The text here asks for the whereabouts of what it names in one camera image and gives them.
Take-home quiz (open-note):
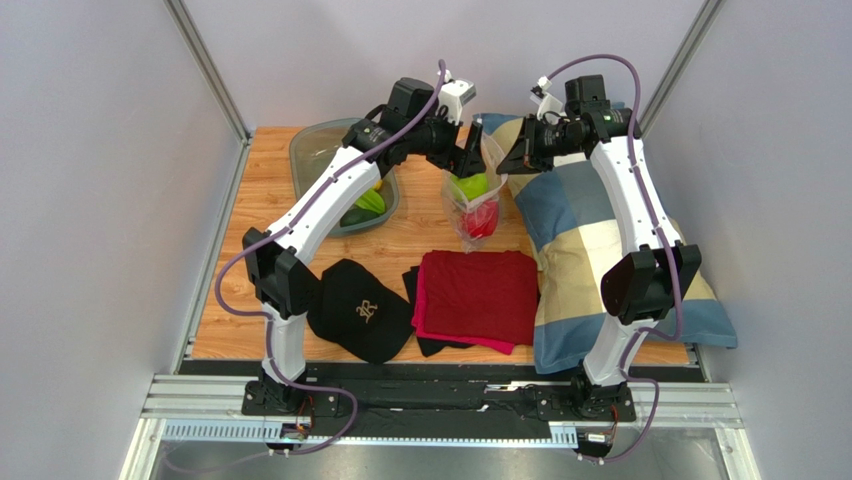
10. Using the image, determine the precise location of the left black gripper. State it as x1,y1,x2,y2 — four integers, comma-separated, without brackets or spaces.
407,103,487,180

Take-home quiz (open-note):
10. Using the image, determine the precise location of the green apple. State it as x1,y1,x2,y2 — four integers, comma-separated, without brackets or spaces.
449,173,489,201

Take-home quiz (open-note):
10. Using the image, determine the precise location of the clear zip top bag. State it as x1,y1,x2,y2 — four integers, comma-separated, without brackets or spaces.
441,134,508,253

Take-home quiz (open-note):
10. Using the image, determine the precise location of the red bell pepper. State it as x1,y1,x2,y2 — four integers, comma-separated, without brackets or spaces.
461,200,500,239

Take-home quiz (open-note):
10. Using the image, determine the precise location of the green star fruit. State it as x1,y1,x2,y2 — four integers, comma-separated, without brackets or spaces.
354,189,387,215

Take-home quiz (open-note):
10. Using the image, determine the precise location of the dark green avocado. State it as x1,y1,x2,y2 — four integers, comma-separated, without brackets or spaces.
339,208,381,228

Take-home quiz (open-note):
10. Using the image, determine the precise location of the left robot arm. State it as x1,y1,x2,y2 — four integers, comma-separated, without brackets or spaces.
242,74,485,416

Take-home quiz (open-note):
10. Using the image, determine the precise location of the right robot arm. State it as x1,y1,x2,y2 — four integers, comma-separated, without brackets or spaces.
498,75,702,419

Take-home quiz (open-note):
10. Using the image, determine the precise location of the grey plastic food tray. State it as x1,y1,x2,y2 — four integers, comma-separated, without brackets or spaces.
289,118,399,238

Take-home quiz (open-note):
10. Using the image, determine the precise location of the dark red folded cloth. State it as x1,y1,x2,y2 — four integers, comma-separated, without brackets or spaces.
416,251,538,353

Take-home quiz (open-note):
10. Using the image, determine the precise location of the pink folded cloth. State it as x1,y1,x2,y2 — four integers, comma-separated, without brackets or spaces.
411,283,515,355

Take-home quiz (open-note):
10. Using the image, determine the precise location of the black folded cloth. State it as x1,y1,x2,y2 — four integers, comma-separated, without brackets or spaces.
402,266,472,357

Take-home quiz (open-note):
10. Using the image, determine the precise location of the black baseball cap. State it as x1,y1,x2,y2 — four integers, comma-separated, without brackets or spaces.
307,259,413,365

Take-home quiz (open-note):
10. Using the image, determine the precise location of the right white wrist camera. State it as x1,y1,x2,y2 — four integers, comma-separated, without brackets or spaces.
531,76,564,125

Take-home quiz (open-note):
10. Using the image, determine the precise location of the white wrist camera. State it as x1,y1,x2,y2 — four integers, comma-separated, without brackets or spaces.
436,79,477,126
531,76,564,125

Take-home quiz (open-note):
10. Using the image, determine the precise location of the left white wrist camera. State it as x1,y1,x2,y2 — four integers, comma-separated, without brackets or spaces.
436,79,477,126

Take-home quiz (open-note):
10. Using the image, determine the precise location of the right aluminium frame post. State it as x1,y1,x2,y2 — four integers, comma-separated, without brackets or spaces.
638,0,727,139

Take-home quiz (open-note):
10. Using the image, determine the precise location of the aluminium frame post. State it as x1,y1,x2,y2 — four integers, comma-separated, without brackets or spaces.
638,0,727,139
164,0,253,144

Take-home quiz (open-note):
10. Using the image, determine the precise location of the left aluminium frame post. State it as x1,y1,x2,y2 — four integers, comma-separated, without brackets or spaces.
164,0,253,144

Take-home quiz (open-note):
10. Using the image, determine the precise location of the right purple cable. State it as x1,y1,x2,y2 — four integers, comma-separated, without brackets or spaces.
542,54,685,465

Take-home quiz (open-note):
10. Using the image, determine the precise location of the purple cable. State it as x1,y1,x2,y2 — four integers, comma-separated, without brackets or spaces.
542,54,685,465
214,59,358,461

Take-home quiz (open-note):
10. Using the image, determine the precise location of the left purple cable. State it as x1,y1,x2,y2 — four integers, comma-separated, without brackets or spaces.
214,59,358,461

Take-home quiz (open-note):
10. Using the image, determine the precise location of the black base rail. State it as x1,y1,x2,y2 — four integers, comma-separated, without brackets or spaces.
179,359,707,441

